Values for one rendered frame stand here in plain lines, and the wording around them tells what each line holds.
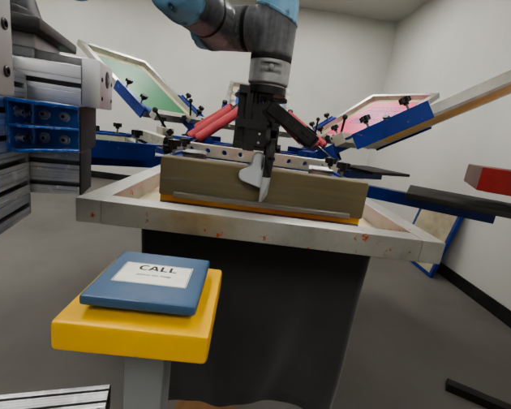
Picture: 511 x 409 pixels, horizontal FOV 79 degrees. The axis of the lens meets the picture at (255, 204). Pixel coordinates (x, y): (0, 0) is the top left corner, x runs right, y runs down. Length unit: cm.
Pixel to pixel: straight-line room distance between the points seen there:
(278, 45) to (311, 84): 474
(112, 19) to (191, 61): 130
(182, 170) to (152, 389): 37
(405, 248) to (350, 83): 500
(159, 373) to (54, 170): 49
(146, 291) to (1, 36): 24
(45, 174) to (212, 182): 34
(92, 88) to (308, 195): 47
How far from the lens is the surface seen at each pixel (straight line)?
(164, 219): 50
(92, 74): 71
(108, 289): 31
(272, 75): 58
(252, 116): 59
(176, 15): 52
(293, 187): 61
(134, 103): 213
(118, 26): 575
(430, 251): 58
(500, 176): 147
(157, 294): 30
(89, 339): 31
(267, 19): 60
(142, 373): 38
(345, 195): 63
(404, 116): 138
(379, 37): 573
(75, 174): 73
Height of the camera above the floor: 112
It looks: 13 degrees down
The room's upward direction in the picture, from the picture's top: 8 degrees clockwise
